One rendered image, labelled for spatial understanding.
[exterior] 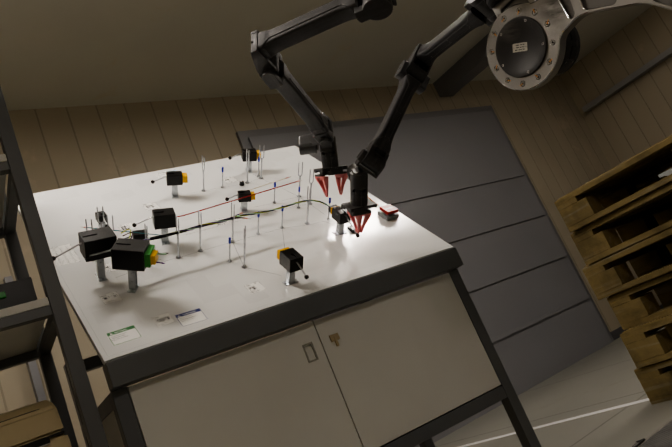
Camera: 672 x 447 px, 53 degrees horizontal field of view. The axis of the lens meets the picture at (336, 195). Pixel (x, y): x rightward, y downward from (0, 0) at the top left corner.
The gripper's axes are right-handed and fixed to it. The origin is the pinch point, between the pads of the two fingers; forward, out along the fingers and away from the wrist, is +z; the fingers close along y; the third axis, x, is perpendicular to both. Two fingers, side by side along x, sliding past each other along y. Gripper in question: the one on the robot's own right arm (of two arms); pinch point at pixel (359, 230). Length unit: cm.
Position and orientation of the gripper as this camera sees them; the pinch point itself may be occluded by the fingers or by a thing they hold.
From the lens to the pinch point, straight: 218.7
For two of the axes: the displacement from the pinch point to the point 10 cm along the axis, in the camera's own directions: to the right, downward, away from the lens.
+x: 5.0, 2.6, -8.3
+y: -8.7, 1.6, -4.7
